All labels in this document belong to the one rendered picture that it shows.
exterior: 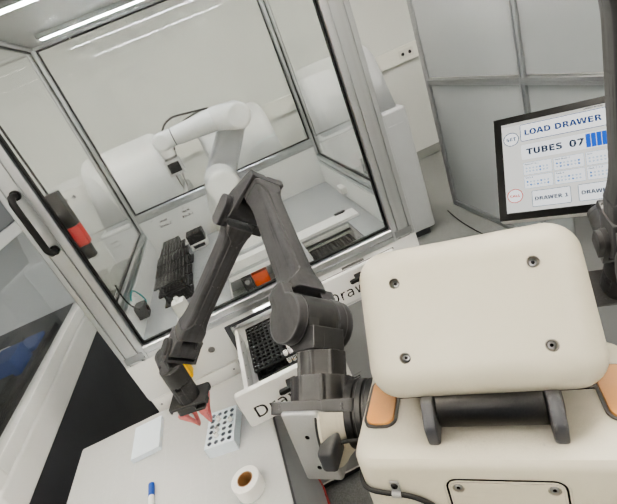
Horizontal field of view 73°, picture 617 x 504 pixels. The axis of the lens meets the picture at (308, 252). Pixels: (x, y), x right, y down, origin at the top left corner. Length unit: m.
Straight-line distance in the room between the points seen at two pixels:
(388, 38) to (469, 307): 4.47
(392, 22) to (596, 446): 4.58
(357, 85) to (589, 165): 0.66
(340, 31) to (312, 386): 0.95
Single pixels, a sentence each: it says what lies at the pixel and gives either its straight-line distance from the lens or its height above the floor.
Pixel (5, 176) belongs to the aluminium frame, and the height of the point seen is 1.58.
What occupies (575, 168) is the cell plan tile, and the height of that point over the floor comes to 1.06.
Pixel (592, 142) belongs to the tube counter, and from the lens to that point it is 1.38.
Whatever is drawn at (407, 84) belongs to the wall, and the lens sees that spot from 4.89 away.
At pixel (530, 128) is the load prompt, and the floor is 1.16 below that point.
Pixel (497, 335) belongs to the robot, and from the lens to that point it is 0.41.
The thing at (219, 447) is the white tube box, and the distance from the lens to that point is 1.24.
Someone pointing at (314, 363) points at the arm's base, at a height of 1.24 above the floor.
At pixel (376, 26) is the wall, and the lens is 4.77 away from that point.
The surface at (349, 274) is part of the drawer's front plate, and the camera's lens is 1.37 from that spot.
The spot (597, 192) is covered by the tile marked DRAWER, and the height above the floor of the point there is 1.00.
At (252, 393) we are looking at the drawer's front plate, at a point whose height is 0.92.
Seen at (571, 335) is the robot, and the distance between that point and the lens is 0.42.
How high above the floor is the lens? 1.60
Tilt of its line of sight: 25 degrees down
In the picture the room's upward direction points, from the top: 23 degrees counter-clockwise
